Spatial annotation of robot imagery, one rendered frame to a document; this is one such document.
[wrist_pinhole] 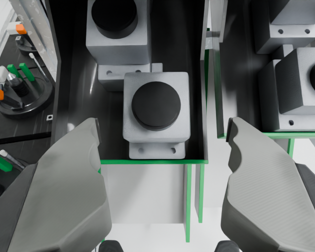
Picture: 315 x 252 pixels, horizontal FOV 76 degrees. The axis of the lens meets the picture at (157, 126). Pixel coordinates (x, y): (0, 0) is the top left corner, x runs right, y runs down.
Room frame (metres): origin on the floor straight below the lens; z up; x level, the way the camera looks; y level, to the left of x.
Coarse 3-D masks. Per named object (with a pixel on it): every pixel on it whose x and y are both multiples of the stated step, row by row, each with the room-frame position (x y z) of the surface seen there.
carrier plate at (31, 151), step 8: (0, 144) 0.23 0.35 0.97; (8, 144) 0.23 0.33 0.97; (16, 144) 0.22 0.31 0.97; (24, 144) 0.22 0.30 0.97; (32, 144) 0.22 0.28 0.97; (40, 144) 0.22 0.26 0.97; (48, 144) 0.22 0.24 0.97; (8, 152) 0.21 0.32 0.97; (16, 152) 0.20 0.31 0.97; (24, 152) 0.20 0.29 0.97; (32, 152) 0.20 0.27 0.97; (40, 152) 0.20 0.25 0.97; (32, 160) 0.19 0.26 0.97
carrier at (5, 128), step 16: (0, 80) 0.43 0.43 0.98; (16, 80) 0.36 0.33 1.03; (32, 80) 0.41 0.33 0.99; (48, 80) 0.40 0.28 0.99; (16, 96) 0.35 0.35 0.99; (32, 96) 0.35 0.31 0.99; (48, 96) 0.35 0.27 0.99; (0, 112) 0.31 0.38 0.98; (16, 112) 0.30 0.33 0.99; (32, 112) 0.31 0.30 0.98; (48, 112) 0.31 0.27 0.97; (0, 128) 0.27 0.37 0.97; (16, 128) 0.27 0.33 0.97; (32, 128) 0.27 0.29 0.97; (48, 128) 0.27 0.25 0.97
